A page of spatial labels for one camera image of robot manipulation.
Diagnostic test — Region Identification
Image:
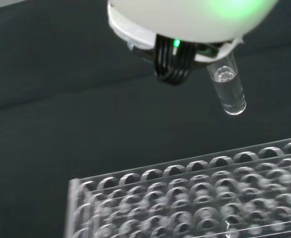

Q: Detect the clear plastic test tube rack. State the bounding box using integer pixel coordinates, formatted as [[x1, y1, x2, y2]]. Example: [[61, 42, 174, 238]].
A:
[[64, 133, 291, 238]]

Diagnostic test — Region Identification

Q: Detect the black bench cloth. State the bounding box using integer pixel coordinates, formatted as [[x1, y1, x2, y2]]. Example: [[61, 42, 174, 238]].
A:
[[0, 0, 291, 238]]

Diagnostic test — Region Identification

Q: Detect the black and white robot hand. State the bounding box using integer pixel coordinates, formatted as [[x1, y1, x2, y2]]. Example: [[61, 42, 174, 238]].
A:
[[107, 0, 279, 87]]

